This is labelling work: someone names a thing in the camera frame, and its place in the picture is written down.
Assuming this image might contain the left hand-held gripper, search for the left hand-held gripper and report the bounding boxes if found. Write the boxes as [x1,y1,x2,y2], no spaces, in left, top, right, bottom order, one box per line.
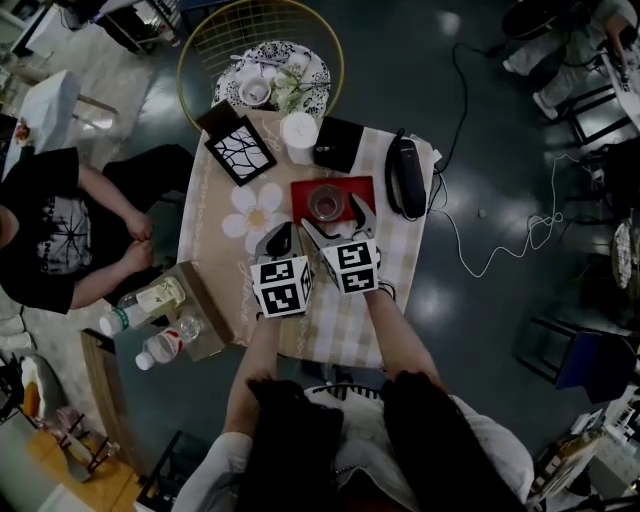
[249,222,314,319]

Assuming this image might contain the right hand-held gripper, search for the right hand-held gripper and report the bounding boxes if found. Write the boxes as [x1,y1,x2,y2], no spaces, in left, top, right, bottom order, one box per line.
[301,192,382,295]

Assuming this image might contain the clear glass cup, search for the clear glass cup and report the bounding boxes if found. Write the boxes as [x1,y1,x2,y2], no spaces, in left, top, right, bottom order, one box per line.
[308,184,346,222]

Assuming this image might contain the red tray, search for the red tray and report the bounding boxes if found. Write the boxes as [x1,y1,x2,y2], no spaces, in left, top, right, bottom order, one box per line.
[290,174,377,226]

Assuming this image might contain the person's right forearm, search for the person's right forearm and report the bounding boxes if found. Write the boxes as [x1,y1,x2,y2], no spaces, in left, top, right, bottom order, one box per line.
[362,288,446,389]

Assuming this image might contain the person's left forearm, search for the person's left forearm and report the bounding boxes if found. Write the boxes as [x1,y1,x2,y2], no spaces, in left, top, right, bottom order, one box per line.
[222,314,281,436]

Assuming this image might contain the black box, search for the black box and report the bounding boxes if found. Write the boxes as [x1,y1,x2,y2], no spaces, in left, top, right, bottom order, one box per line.
[313,116,365,175]

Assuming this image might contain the table with checked beige tablecloth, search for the table with checked beige tablecloth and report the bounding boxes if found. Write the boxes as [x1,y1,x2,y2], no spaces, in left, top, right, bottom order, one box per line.
[177,107,436,369]

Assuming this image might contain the brown box stool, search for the brown box stool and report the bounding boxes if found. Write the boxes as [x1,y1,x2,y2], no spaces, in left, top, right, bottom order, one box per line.
[149,260,234,362]

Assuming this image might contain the white cylinder roll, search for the white cylinder roll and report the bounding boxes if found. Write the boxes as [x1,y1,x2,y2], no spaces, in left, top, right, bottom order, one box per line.
[279,111,320,166]

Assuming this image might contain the plastic bottle with yellow liquid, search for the plastic bottle with yellow liquid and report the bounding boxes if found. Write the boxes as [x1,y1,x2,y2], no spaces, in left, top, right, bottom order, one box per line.
[98,276,187,337]

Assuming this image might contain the dark brown board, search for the dark brown board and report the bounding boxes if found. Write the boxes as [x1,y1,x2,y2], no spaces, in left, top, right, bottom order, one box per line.
[196,99,241,142]

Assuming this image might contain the white flowers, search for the white flowers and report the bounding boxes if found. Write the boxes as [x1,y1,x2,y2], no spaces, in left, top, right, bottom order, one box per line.
[269,64,331,115]

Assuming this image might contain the clear plastic bottle red label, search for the clear plastic bottle red label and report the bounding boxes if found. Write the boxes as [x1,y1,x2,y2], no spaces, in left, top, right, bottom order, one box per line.
[134,313,206,372]

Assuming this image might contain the white bowl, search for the white bowl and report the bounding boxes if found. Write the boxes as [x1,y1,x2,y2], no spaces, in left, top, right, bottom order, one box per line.
[238,74,274,107]

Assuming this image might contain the patterned round plate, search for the patterned round plate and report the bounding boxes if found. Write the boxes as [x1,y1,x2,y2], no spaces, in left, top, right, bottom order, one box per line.
[212,40,332,119]

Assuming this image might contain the person's white shirt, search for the person's white shirt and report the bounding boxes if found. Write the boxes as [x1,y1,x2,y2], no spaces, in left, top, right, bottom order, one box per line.
[172,382,536,512]

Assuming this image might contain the wooden board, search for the wooden board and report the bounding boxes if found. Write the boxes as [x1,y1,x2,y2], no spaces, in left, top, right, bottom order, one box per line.
[79,327,146,476]

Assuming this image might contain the white paper bag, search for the white paper bag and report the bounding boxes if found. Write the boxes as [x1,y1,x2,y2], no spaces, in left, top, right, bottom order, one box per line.
[19,69,119,154]

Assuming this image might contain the grey and orange bag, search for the grey and orange bag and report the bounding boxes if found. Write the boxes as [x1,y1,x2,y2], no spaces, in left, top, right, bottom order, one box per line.
[19,354,67,422]

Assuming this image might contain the black metal chair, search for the black metal chair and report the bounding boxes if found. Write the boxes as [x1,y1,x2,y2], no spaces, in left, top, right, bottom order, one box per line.
[562,84,640,151]

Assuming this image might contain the wooden crate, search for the wooden crate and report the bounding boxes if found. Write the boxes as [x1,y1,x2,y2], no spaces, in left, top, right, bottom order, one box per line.
[529,429,606,501]

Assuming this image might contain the black speaker with strap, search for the black speaker with strap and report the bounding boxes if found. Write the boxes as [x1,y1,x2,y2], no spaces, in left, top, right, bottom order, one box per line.
[384,128,428,221]

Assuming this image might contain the black picture frame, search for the black picture frame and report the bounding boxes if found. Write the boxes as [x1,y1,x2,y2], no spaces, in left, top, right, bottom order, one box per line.
[204,115,279,187]

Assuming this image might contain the white cable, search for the white cable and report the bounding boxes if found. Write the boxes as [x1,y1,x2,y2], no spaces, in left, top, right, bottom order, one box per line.
[429,152,581,279]

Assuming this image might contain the black cable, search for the black cable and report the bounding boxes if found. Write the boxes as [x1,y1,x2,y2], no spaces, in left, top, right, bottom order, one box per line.
[429,42,507,214]

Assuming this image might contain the gold wire chair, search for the gold wire chair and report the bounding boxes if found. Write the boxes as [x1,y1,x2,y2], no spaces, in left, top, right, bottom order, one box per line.
[176,0,345,132]

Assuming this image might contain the black metal frame stand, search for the black metal frame stand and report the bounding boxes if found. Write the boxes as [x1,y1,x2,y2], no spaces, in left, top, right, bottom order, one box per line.
[137,429,216,512]

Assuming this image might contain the white wire mesh basket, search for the white wire mesh basket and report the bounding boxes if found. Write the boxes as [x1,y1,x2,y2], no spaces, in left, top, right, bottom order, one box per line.
[613,222,634,290]

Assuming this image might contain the blue stool with black frame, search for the blue stool with black frame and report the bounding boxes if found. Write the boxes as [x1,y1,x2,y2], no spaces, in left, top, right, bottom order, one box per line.
[514,315,640,405]

